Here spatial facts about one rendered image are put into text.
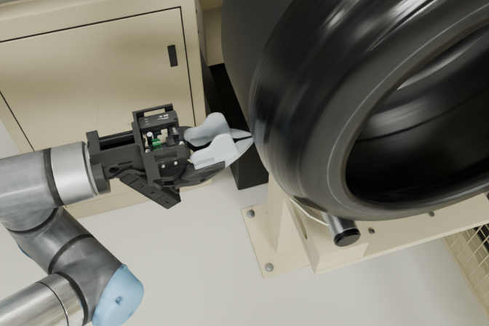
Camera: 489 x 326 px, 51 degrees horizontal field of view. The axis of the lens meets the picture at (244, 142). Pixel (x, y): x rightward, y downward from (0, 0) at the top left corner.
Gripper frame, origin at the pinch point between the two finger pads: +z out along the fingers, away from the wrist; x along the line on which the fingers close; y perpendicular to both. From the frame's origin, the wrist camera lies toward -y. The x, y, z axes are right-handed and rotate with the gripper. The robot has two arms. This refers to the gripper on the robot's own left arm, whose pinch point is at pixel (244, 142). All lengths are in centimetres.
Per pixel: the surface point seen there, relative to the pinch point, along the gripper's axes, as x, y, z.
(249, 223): 41, -106, 15
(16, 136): 60, -57, -47
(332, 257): -10.4, -23.0, 12.3
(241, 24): 4.9, 16.6, 0.9
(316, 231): -6.0, -21.5, 11.1
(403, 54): -11.4, 23.9, 11.5
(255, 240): 34, -106, 15
